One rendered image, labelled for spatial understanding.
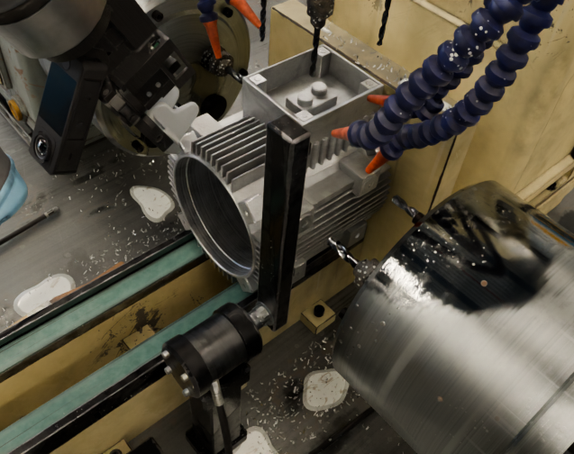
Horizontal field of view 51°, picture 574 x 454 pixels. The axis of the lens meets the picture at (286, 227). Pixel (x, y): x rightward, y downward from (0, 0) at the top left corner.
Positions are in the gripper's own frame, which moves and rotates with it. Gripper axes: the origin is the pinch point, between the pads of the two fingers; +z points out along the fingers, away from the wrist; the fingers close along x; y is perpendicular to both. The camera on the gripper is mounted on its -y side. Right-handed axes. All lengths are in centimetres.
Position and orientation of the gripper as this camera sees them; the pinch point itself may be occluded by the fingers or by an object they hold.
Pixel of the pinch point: (167, 149)
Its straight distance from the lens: 67.9
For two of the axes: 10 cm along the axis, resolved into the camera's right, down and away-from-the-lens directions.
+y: 6.9, -7.3, 0.4
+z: 3.2, 3.5, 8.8
